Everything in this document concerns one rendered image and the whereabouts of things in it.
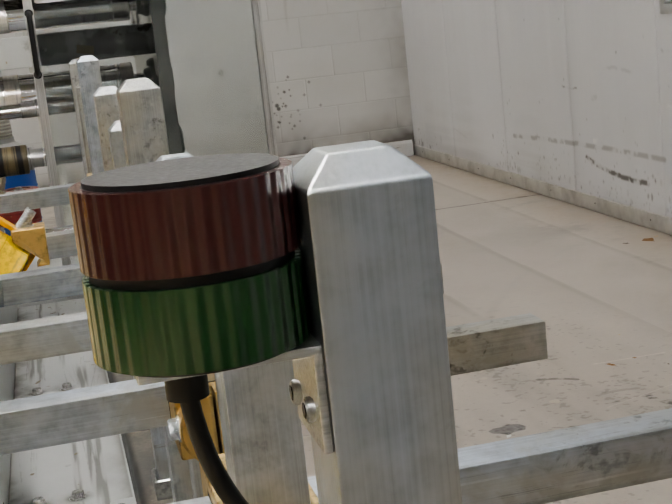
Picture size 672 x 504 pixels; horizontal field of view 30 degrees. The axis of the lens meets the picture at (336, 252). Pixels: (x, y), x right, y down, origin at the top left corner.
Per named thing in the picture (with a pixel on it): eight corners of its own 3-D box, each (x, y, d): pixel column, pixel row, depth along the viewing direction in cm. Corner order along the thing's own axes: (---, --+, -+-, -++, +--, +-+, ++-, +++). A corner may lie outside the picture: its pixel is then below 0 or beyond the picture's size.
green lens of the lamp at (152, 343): (287, 303, 38) (279, 232, 38) (333, 351, 32) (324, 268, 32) (88, 335, 37) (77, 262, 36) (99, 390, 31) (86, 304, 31)
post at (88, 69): (137, 337, 214) (96, 54, 204) (138, 342, 210) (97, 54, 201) (116, 340, 213) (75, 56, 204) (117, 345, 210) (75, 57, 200)
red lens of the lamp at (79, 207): (278, 222, 38) (269, 150, 37) (322, 256, 32) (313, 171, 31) (76, 252, 36) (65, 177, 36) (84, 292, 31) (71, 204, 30)
